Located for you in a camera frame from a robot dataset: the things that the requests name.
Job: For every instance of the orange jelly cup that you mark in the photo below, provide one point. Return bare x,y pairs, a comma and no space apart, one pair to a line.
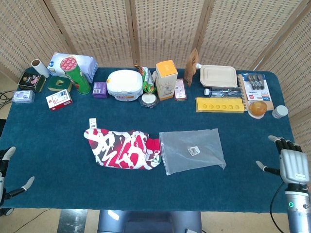
258,109

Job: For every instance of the green chips can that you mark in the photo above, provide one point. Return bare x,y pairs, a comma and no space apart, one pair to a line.
80,80

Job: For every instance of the metal table foot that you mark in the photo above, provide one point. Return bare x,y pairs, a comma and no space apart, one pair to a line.
71,222

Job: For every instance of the black caster wheel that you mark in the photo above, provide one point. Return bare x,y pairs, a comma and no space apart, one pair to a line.
7,211

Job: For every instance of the white blister pack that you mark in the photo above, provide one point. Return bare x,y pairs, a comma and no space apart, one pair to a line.
257,89

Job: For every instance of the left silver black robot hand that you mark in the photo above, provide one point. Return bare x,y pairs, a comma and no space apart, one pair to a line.
3,170

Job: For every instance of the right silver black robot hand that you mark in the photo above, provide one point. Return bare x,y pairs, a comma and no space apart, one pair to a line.
292,165

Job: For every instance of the brown spout pouch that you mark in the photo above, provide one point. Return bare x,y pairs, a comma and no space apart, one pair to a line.
192,68

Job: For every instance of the green snack packet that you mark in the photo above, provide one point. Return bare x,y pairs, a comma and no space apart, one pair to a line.
148,82

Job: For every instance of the woven folding screen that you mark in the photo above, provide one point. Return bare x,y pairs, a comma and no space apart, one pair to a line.
170,29

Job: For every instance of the clear plastic water bottle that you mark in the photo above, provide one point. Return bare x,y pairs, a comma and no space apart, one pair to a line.
223,92

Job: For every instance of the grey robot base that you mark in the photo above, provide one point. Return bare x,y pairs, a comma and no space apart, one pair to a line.
150,222

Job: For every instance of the red white carton box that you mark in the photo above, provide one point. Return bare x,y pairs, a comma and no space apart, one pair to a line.
59,100

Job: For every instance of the translucent zip bag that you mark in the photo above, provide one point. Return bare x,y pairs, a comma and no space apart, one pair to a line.
194,140

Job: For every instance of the small white jar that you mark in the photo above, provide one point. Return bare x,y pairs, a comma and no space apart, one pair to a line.
280,111

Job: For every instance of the small purple box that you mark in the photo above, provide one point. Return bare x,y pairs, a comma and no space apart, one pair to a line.
100,90

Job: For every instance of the beige lidded lunch container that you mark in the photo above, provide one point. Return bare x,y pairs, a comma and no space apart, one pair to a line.
218,75

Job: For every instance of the white blue snack bag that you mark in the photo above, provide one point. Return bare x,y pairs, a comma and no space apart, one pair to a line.
87,65

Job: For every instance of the tall beige orange carton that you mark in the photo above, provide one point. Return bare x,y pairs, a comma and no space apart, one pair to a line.
166,77

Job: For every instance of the white paper roll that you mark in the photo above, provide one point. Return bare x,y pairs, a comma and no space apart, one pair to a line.
40,68

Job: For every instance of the dark green tin box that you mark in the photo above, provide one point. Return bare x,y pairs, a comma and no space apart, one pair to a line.
30,81

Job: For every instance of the small pink box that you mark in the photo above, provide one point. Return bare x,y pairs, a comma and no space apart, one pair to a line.
180,89

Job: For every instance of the blue carpet table cover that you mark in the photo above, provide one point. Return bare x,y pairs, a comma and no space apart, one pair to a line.
60,189

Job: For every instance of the green yellow sponge box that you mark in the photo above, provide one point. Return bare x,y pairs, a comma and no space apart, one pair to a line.
54,85

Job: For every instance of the kraft spiral notebook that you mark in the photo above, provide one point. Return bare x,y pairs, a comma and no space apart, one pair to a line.
270,104

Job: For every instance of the white wet wipes tub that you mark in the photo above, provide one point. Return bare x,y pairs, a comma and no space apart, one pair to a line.
125,83

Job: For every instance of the clear blue-label packet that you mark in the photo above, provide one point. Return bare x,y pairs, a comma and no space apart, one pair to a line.
23,96

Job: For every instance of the yellow ice tray mould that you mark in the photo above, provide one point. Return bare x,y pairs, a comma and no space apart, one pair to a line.
218,104

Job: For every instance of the red white printed garment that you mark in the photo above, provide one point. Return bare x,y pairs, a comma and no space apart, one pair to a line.
121,150

